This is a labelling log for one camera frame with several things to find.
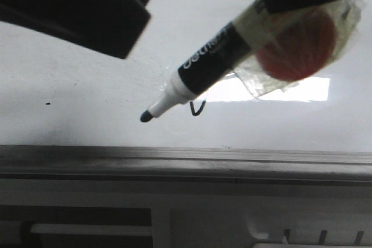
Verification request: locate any black and white whiteboard marker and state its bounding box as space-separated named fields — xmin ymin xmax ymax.
xmin=140 ymin=0 xmax=363 ymax=123

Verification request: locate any white plastic tray under whiteboard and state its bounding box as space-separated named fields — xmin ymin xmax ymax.
xmin=1 ymin=179 xmax=371 ymax=247

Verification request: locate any white whiteboard with aluminium frame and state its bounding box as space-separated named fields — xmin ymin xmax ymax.
xmin=1 ymin=0 xmax=371 ymax=191

